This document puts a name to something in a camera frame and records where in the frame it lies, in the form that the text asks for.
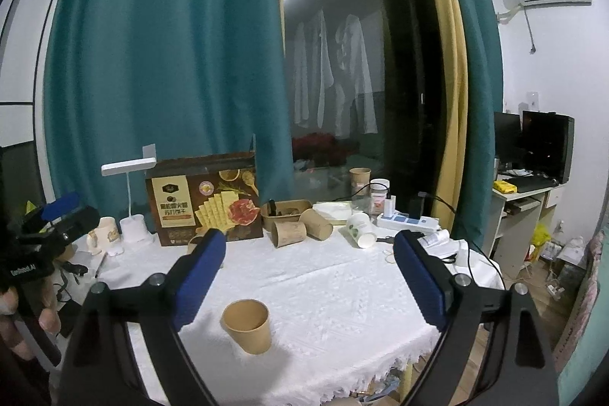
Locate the yellow plastic bag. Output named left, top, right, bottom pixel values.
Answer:
left=530, top=223, right=552, bottom=261

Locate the yellow curtain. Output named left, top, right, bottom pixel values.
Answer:
left=400, top=0, right=469, bottom=221

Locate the brown paper cup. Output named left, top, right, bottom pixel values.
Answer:
left=270, top=220, right=308, bottom=249
left=221, top=299, right=273, bottom=355
left=299, top=209, right=334, bottom=241
left=349, top=167, right=372, bottom=194

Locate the wide teal curtain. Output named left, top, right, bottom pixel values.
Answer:
left=43, top=0, right=293, bottom=236

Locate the person's left hand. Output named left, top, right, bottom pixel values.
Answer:
left=0, top=280, right=65, bottom=361

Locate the narrow teal curtain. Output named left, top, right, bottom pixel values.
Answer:
left=447, top=0, right=505, bottom=240

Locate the hanging white garment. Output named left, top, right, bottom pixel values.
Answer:
left=333, top=13, right=379, bottom=135
left=292, top=9, right=336, bottom=126

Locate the white printed mug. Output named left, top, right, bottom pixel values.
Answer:
left=88, top=216, right=124, bottom=255

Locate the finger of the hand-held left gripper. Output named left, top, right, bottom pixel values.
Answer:
left=19, top=191, right=100, bottom=245

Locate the white power strip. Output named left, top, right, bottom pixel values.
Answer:
left=377, top=213, right=441, bottom=232

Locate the black keyboard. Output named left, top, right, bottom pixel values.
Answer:
left=504, top=176, right=557, bottom=194

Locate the white lace tablecloth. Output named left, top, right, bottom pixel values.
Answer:
left=71, top=216, right=505, bottom=406

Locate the white green-print paper cup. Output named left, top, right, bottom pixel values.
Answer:
left=346, top=212, right=378, bottom=249

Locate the black cable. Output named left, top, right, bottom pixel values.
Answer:
left=422, top=192, right=506, bottom=279

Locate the brown printed food box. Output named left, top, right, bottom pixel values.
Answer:
left=145, top=151, right=265, bottom=247

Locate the white desk lamp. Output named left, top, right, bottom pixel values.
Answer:
left=101, top=156, right=158, bottom=245

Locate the clear jar with white lid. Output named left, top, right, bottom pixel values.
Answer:
left=370, top=178, right=391, bottom=217

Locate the black computer monitor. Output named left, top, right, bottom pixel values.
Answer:
left=521, top=110, right=575, bottom=184
left=494, top=112, right=523, bottom=171

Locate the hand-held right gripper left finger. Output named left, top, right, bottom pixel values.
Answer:
left=57, top=228, right=227, bottom=406

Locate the white tissue pack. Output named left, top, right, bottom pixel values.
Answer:
left=314, top=201, right=353, bottom=225

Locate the white computer desk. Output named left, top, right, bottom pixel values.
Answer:
left=483, top=182, right=567, bottom=276

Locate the brown paper bowl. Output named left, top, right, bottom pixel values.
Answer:
left=261, top=199, right=312, bottom=232

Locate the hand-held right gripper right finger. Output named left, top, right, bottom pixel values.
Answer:
left=392, top=229, right=560, bottom=406

